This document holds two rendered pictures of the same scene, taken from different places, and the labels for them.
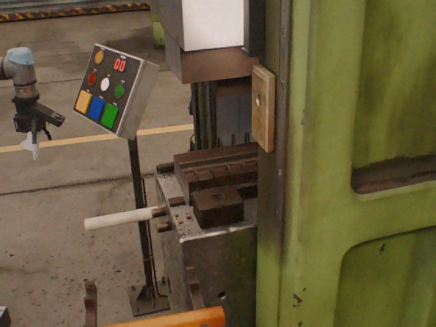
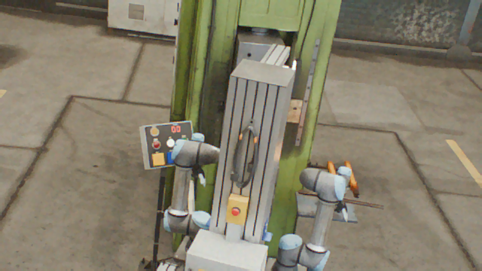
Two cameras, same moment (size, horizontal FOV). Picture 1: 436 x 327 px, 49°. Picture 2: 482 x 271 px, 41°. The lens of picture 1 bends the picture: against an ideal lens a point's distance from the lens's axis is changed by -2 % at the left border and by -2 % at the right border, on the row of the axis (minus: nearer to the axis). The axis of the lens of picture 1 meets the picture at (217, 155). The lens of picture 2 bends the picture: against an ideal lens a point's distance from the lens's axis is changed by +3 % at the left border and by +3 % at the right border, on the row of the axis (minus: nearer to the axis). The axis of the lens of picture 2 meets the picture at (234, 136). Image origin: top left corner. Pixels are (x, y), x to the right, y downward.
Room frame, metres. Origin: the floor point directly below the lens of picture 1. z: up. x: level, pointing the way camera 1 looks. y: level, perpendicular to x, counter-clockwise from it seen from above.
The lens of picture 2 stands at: (0.83, 3.99, 2.96)
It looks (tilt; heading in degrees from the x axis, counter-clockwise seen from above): 26 degrees down; 278
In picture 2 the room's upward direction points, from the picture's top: 8 degrees clockwise
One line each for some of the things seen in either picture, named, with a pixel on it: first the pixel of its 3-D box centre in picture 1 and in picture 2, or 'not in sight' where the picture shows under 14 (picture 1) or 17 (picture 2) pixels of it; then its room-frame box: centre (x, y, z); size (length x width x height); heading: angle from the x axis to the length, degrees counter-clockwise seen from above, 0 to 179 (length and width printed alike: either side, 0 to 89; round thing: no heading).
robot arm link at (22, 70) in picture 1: (20, 66); (196, 143); (1.50, 0.61, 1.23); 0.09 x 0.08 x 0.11; 95
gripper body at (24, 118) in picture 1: (29, 112); (194, 166); (1.50, 0.62, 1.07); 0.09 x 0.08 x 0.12; 87
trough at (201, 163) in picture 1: (251, 157); not in sight; (1.29, -0.10, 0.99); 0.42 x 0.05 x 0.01; 106
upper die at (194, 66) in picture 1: (248, 47); not in sight; (1.31, -0.09, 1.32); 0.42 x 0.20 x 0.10; 106
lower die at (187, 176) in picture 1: (248, 164); not in sight; (1.31, -0.09, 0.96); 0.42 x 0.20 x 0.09; 106
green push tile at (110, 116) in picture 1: (111, 116); not in sight; (1.61, 0.37, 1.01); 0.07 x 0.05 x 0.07; 41
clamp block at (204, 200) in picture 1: (218, 207); not in sight; (1.10, 0.00, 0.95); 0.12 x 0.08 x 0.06; 106
